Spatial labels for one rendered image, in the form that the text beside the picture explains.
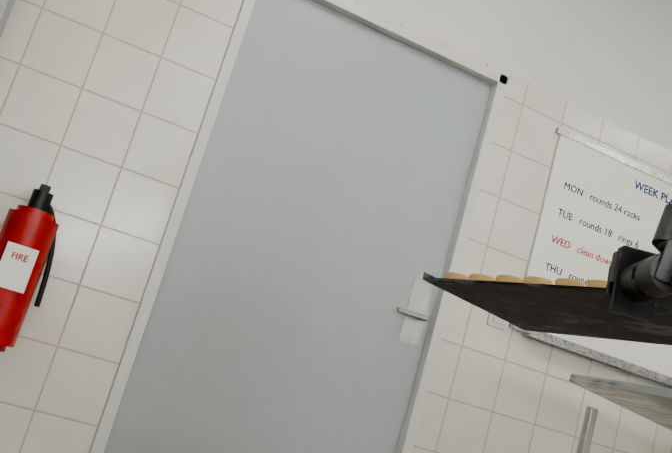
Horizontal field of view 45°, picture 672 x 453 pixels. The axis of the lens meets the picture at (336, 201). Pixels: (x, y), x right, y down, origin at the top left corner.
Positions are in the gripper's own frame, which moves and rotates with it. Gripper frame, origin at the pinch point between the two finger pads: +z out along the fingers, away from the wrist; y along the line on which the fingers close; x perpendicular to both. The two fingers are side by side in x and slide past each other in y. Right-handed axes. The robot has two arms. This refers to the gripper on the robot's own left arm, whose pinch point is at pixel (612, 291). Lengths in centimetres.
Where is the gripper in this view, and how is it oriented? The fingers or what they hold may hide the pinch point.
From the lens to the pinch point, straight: 137.3
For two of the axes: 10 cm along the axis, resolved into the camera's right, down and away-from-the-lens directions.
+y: -2.5, 9.4, -2.5
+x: 9.7, 2.6, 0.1
